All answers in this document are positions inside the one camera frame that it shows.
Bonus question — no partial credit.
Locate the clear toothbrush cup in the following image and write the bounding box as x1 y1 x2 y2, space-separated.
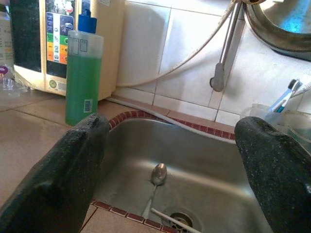
240 103 292 127

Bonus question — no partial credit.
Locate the clear packet purple label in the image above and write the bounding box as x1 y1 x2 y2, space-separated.
0 65 29 98

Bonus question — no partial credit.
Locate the steel wall tap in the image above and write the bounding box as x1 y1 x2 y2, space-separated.
210 0 243 93

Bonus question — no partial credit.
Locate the white drain hose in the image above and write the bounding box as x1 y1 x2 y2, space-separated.
106 97 236 144

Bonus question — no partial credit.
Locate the white training chopsticks green clip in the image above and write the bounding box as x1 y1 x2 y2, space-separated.
151 208 202 233

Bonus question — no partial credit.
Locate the green dish soap bottle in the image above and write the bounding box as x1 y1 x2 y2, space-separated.
65 9 104 127

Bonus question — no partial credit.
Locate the steel sink basin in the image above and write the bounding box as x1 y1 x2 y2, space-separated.
93 116 275 233

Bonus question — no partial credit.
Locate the steel spoon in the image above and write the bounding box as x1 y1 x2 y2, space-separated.
142 163 168 219

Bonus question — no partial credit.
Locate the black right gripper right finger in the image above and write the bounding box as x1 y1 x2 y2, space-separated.
234 116 311 233

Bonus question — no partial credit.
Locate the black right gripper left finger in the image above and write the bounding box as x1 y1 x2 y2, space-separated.
0 113 110 233

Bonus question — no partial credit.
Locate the blue white toothbrush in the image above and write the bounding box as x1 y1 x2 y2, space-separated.
271 79 303 114

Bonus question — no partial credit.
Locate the hanging steel pan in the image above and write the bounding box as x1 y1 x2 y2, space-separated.
242 0 311 60

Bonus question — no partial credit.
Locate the thin white tube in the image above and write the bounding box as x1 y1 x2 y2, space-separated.
116 2 241 87

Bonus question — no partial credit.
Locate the white bottle green band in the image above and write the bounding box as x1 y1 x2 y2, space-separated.
0 4 13 66

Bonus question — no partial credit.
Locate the beige water ioniser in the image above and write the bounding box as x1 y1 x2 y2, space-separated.
9 0 126 101

